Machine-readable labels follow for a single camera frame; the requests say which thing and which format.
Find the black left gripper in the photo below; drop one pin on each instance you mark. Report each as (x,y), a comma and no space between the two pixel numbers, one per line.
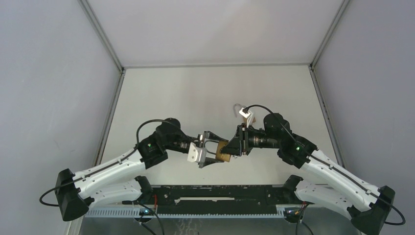
(208,136)

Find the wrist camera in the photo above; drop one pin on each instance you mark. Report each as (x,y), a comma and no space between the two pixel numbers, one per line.
(195,153)
(247,115)

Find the long shackle brass padlock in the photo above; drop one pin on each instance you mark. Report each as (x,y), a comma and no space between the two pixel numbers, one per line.
(236,109)

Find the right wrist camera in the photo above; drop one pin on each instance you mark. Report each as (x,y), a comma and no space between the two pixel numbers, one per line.
(247,115)

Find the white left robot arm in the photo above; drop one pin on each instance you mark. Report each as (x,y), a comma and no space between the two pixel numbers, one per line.
(119,179)

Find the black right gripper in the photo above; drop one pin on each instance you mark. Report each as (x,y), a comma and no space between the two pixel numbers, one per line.
(239,146)

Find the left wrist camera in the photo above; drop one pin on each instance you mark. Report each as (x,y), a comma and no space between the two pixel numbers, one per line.
(195,153)

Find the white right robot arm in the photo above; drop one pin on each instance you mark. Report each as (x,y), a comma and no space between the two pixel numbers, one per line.
(367,206)

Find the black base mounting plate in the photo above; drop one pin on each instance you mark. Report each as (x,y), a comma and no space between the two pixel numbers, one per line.
(198,199)

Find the white slotted cable duct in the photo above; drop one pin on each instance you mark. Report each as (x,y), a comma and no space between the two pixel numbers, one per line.
(119,212)

